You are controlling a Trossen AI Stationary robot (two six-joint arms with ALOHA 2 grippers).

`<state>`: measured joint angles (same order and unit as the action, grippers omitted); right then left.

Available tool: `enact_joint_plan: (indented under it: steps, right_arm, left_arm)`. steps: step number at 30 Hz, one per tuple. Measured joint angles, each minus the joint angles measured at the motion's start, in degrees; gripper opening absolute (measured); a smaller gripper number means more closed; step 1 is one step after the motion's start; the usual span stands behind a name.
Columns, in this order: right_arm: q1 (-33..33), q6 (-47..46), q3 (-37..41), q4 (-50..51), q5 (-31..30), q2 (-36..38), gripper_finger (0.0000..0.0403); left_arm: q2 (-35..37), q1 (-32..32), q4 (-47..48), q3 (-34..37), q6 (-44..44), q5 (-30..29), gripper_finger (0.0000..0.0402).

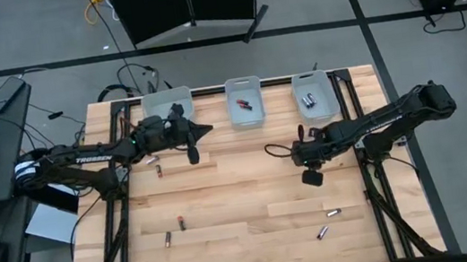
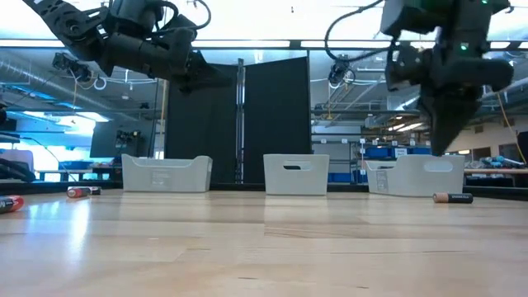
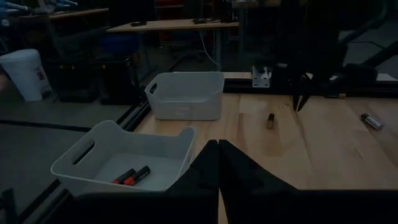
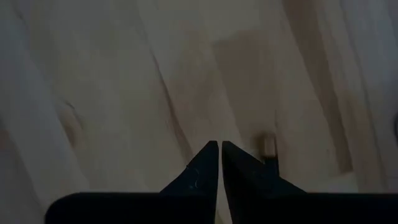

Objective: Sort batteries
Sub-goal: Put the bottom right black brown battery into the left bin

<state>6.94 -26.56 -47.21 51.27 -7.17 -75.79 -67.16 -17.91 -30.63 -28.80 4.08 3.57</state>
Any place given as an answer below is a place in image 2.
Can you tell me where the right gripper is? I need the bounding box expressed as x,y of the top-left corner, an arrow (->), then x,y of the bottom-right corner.
385,44 -> 515,156

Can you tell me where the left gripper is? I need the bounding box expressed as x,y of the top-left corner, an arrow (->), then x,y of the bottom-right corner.
98,27 -> 233,94

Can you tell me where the copper-top black battery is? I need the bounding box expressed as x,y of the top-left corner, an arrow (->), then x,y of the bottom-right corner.
431,191 -> 474,205

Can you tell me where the wooden workbench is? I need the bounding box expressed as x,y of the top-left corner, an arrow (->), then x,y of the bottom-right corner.
464,167 -> 528,189

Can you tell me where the grey plastic bin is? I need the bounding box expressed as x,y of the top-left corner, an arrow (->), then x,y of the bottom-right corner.
121,153 -> 214,193
262,153 -> 331,196
365,153 -> 466,198

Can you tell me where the black folding screen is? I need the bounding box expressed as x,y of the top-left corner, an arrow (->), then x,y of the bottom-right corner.
164,56 -> 313,186

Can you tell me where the metal storage shelving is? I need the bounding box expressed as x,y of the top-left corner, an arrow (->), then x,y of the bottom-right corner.
311,107 -> 417,185

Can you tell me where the black monitor board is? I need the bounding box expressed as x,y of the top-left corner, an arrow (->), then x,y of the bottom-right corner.
89,119 -> 154,159

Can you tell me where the blue plastic box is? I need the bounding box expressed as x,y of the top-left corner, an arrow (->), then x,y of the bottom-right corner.
59,160 -> 94,172

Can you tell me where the yellow hanging cable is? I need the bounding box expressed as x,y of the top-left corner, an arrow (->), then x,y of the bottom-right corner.
497,93 -> 528,165

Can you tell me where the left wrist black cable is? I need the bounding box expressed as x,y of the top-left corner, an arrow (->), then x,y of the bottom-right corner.
154,0 -> 213,36

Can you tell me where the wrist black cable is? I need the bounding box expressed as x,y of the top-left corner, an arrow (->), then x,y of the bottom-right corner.
323,0 -> 393,63
154,0 -> 213,36

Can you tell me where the wooden post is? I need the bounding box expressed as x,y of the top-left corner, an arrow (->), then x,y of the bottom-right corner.
158,79 -> 169,160

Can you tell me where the black aluminium table frame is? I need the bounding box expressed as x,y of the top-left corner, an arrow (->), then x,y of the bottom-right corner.
0,180 -> 528,202

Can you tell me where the black hanging camera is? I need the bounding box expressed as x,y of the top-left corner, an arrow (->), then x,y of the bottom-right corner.
51,52 -> 94,83
328,55 -> 356,87

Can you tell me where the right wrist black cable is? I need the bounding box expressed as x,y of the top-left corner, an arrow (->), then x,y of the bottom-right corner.
323,0 -> 393,63

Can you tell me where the silver ventilation duct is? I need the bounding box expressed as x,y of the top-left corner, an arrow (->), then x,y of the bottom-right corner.
0,53 -> 102,109

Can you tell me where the black hose bundle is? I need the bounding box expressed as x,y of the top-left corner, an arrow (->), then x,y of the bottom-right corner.
0,158 -> 37,183

